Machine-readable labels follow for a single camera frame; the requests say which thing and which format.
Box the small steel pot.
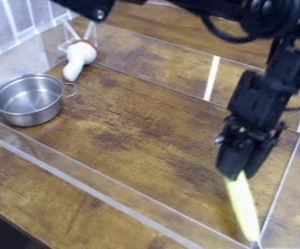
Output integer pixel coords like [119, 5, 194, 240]
[0, 73, 77, 126]

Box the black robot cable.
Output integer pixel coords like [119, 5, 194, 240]
[200, 13, 300, 111]

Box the white toy mushroom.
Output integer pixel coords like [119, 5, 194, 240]
[63, 40, 97, 82]

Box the green handled metal spoon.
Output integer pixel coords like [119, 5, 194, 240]
[225, 171, 262, 249]

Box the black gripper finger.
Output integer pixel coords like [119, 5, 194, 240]
[244, 137, 277, 178]
[217, 130, 256, 180]

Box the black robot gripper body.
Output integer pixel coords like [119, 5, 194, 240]
[214, 69, 288, 154]

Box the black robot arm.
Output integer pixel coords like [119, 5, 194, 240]
[168, 0, 300, 180]

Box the clear acrylic barrier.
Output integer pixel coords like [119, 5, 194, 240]
[0, 18, 300, 249]

